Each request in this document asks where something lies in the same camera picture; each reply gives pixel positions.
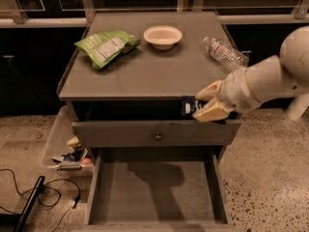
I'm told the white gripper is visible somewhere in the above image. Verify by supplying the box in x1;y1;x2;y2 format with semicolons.
193;68;262;122

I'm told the blue rxbar blueberry bar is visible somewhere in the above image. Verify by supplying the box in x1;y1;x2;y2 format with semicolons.
181;97;206;116

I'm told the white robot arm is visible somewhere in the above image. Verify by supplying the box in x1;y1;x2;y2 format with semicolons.
192;26;309;122

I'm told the round brass drawer knob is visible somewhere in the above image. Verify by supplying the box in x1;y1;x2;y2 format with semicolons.
154;132;163;141

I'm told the grey drawer cabinet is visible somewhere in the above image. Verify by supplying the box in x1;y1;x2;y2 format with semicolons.
56;11;259;232

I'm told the grey bottom drawer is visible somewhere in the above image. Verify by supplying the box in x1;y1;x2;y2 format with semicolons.
73;147;243;232

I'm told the grey drawer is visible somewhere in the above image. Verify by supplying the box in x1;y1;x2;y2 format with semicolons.
72;101;240;148
73;147;243;232

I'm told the grey middle drawer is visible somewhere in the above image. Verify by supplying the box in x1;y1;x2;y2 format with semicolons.
72;101;240;148

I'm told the clear plastic water bottle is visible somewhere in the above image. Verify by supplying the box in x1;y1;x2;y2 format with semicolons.
203;37;248;72

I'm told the white paper bowl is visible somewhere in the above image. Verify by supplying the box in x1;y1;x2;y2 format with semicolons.
143;25;183;50

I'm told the green chip bag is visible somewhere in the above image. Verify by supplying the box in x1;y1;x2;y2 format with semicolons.
75;30;141;70

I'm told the orange ball in bin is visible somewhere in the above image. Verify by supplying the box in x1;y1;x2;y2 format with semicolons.
80;158;93;165

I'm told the blue white packet in bin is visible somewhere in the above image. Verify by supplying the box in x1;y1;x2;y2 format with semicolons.
52;148;88;163

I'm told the cream snack packet in bin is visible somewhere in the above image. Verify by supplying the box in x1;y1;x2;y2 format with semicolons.
67;136;81;149

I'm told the clear plastic storage bin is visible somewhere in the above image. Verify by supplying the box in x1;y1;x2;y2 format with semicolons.
41;106;94;177

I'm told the black bar on floor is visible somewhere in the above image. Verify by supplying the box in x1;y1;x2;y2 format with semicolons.
13;176;45;232

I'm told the black cable on floor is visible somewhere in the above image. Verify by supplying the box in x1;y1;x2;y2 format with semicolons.
0;167;82;232

